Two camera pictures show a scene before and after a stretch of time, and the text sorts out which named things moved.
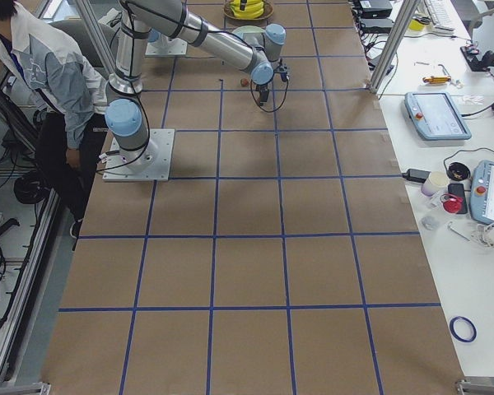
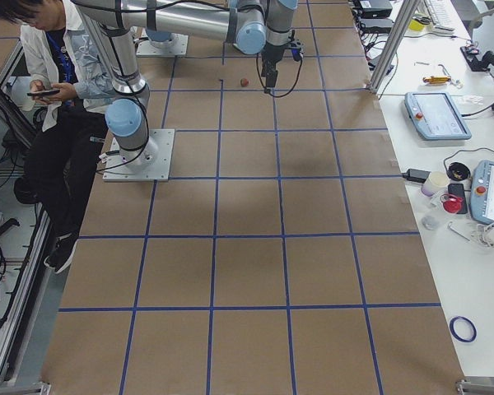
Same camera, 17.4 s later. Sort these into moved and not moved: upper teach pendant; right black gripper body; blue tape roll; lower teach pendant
Moved: right black gripper body
Not moved: lower teach pendant; upper teach pendant; blue tape roll
